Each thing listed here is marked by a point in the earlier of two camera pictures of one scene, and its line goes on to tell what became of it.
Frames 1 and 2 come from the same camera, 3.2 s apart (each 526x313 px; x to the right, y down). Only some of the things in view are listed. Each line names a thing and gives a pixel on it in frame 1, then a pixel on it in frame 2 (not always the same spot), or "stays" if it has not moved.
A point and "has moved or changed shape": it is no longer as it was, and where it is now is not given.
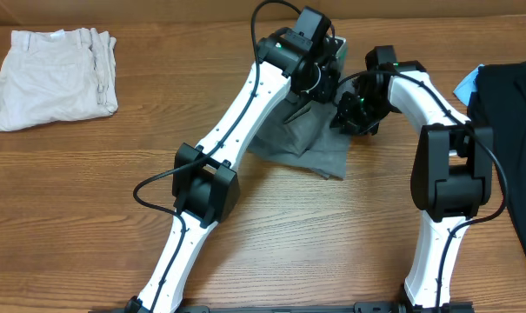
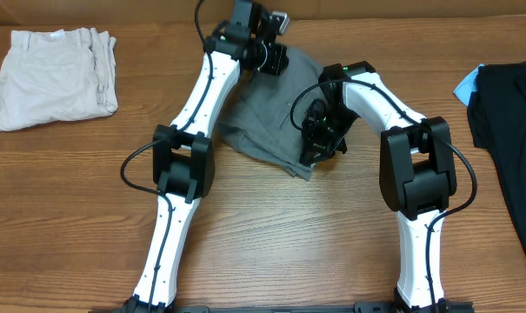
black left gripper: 323,90 to 279,57
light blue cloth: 469,85 stays
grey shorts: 308,139 has moved or changed shape
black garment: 507,98 stays
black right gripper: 345,118 to 314,144
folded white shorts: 54,76 stays
